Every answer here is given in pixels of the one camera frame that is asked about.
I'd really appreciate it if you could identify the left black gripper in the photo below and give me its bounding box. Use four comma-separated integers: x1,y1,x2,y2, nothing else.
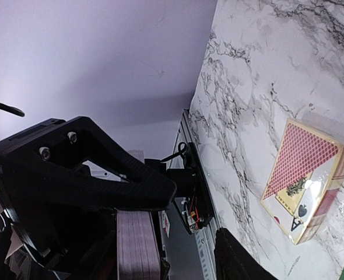
0,117,177,279

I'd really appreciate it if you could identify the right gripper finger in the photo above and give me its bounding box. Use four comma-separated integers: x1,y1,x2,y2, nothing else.
215,227,276,280

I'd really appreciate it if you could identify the red playing card deck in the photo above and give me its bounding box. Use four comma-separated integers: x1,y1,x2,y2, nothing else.
116,211,161,279

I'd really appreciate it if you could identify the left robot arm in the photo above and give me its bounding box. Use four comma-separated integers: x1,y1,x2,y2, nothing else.
0,117,213,279

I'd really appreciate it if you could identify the playing card box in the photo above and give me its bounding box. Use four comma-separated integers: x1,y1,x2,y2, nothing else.
260,118,344,244

